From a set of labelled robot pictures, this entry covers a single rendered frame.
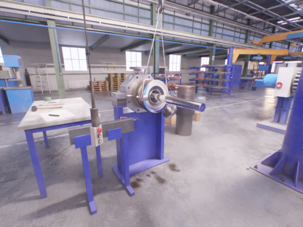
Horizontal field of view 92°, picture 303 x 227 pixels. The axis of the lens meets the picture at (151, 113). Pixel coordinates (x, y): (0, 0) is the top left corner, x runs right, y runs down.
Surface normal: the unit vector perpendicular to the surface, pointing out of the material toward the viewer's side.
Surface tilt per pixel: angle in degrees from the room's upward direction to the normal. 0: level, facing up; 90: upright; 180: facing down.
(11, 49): 90
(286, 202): 0
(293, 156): 90
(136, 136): 90
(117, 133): 90
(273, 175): 0
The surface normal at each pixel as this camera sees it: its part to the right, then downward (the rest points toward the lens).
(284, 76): -0.85, 0.14
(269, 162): -0.59, 0.22
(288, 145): -0.99, 0.03
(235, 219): 0.00, -0.96
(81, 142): 0.54, 0.22
